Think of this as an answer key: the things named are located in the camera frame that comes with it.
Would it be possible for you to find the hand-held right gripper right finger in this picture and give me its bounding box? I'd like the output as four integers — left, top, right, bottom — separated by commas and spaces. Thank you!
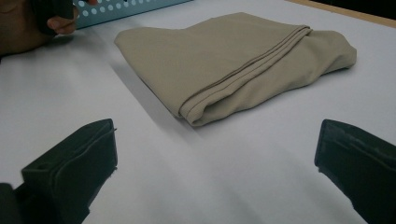
314, 119, 396, 224

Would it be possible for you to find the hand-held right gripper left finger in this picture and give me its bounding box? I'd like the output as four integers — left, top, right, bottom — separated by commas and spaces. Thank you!
13, 118, 119, 224

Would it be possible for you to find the beige cloth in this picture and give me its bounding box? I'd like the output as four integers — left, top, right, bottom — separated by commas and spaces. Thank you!
113, 11, 358, 128

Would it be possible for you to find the wooden table edge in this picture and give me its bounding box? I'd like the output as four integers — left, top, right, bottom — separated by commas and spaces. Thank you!
285, 0, 396, 29

